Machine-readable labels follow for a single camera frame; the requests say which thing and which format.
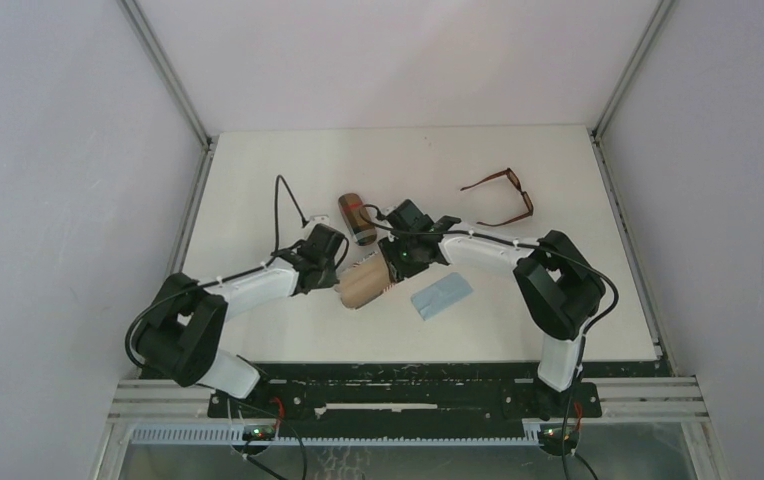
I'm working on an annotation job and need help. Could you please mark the flag print glasses case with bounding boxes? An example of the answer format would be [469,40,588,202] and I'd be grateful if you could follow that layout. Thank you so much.
[336,252,394,310]

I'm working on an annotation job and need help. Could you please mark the brown striped glasses case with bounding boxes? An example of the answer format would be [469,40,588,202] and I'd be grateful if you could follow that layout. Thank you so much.
[337,193,378,247]

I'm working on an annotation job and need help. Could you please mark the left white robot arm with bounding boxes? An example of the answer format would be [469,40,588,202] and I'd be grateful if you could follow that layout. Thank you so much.
[125,223,347,399]

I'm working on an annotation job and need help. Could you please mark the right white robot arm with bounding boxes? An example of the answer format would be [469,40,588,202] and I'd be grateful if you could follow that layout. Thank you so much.
[361,200,619,393]

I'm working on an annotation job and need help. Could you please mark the brown tortoise sunglasses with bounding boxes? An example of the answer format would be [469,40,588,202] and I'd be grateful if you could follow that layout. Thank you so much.
[455,168,535,228]

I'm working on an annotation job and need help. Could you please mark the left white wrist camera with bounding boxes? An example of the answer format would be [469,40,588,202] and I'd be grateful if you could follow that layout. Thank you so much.
[309,215,331,225]

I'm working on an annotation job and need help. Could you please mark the right black camera cable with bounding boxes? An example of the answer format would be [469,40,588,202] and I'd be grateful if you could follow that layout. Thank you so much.
[359,203,620,480]

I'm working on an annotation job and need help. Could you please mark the black camera cable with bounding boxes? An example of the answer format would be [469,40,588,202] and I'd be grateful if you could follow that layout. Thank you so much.
[123,174,314,372]
[359,203,620,480]

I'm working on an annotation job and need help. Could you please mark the left black camera cable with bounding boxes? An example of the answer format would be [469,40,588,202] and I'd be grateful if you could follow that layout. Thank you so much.
[123,174,314,372]

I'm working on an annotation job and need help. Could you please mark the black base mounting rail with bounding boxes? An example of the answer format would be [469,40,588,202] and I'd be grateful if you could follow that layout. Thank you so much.
[199,361,671,441]

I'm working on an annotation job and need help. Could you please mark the left aluminium frame post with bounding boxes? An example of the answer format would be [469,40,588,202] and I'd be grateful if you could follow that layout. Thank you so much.
[117,0,214,274]

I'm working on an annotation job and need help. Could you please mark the aluminium frame post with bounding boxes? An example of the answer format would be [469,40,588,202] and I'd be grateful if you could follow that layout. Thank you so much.
[589,0,678,365]
[117,0,214,274]

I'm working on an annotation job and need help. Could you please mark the right aluminium frame post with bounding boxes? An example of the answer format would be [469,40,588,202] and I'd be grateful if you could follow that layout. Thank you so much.
[589,0,678,365]

